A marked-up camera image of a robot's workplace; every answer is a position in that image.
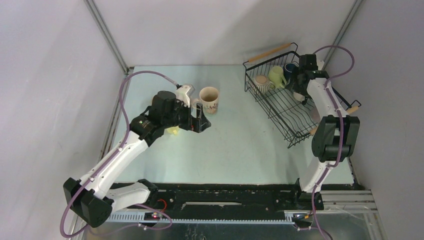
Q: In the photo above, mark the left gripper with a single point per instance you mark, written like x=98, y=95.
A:
x=198, y=124

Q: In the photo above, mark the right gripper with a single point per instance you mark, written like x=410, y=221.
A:
x=296, y=87

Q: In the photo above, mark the white ribbed black-rimmed mug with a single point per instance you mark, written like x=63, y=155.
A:
x=300, y=98

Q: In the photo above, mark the floral patterned mug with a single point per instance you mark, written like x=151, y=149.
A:
x=209, y=98

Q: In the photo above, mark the yellow mug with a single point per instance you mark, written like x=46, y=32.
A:
x=173, y=130

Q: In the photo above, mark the lilac mug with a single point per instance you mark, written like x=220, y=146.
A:
x=315, y=116

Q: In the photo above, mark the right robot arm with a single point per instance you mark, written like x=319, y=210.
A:
x=335, y=136

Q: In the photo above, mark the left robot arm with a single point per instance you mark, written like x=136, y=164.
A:
x=92, y=198

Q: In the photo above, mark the dark blue mug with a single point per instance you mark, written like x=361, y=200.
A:
x=288, y=69

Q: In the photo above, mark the light green mug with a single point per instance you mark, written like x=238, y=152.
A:
x=276, y=76

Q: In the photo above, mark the white ribbed cup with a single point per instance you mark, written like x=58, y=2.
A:
x=262, y=84

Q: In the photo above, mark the black wire dish rack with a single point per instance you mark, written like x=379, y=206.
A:
x=290, y=117

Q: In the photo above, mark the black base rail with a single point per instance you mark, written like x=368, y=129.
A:
x=232, y=202

